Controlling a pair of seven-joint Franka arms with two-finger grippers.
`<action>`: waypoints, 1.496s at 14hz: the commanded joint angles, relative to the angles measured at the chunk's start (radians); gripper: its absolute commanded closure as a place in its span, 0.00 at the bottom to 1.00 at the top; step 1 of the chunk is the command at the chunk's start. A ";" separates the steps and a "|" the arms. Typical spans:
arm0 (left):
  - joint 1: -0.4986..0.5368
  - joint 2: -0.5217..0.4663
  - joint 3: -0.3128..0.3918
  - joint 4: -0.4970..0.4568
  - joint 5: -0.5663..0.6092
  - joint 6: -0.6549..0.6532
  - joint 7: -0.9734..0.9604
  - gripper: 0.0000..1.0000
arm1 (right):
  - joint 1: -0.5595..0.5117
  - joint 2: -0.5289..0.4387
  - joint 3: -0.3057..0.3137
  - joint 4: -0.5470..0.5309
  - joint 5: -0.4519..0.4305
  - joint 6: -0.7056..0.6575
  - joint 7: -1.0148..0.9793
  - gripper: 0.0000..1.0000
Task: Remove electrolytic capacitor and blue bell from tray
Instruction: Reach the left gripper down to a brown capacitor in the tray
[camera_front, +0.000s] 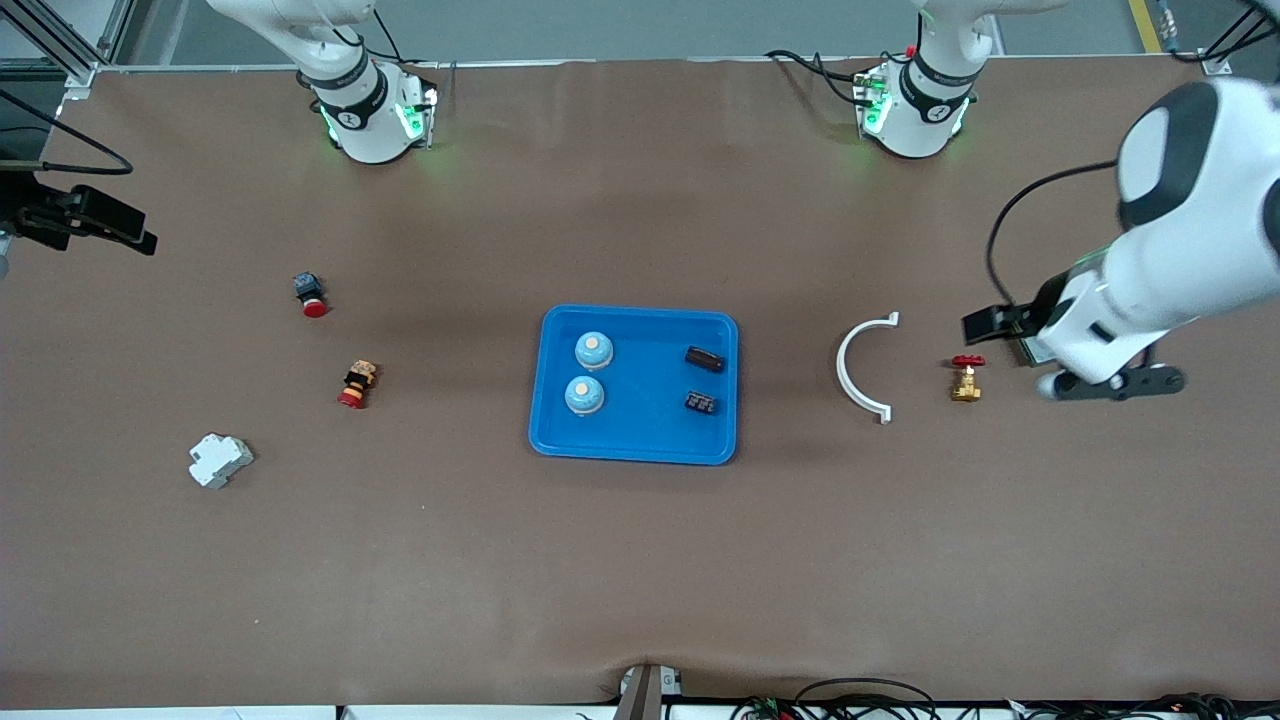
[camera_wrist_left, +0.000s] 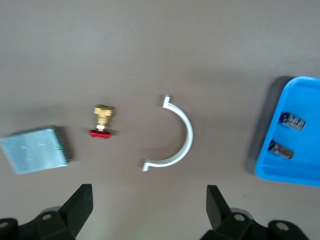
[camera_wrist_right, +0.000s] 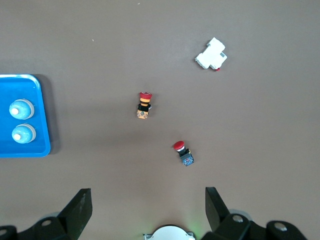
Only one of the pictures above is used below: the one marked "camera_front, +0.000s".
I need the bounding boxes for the white curved pipe clamp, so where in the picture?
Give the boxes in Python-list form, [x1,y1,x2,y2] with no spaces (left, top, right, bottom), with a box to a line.
[836,311,900,425]

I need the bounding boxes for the white circuit breaker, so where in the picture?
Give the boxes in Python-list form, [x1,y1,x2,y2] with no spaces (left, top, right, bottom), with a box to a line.
[188,432,255,490]

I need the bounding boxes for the red button with yellow body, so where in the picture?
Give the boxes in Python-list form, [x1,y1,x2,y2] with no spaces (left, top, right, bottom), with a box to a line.
[337,361,379,410]

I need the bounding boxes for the blue plastic tray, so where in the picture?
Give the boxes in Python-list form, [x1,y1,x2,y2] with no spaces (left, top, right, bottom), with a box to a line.
[528,304,740,467]

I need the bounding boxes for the brown table cover sheet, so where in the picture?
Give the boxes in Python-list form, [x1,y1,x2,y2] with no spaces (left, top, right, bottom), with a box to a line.
[0,55,1280,711]

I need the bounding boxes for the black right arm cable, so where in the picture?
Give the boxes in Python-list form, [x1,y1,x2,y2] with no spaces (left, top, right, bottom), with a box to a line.
[0,90,134,176]

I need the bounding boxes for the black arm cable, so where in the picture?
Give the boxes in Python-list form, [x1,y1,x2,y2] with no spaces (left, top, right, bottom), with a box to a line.
[986,160,1121,311]
[0,90,134,176]

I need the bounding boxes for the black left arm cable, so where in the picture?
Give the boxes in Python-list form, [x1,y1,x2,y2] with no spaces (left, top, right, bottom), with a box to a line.
[986,160,1121,311]

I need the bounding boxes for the aluminium frame post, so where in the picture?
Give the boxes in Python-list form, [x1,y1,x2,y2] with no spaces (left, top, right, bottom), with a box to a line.
[1200,0,1280,76]
[0,0,136,101]

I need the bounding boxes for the black base cables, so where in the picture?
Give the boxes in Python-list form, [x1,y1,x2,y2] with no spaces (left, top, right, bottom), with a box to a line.
[765,48,871,106]

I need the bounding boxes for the black cable bundle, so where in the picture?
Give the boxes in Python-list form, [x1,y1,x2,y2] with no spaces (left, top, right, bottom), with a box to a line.
[730,678,1280,720]

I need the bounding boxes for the grey table edge mount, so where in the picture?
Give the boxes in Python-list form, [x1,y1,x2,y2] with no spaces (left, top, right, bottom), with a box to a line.
[615,664,683,720]

